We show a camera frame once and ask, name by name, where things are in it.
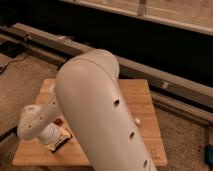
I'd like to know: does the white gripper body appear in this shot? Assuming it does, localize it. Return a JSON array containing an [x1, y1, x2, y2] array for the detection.
[[40, 123, 71, 145]]

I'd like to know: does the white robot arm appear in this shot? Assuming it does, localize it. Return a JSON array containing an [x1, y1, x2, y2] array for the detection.
[[17, 49, 157, 171]]

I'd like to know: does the black rod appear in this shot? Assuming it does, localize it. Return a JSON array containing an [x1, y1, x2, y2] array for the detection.
[[0, 127, 17, 142]]

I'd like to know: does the white lotion bottle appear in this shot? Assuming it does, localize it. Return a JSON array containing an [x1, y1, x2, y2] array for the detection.
[[135, 118, 141, 126]]

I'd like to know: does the wooden tabletop board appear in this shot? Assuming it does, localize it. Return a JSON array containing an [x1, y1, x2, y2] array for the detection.
[[12, 79, 167, 166]]

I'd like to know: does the blue object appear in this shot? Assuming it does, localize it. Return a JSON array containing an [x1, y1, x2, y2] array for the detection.
[[205, 144, 213, 167]]

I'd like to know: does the black cable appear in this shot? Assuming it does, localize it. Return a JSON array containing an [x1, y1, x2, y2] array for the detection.
[[0, 53, 31, 76]]

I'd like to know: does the grey metal rail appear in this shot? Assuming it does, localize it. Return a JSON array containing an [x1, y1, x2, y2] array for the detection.
[[0, 23, 213, 125]]

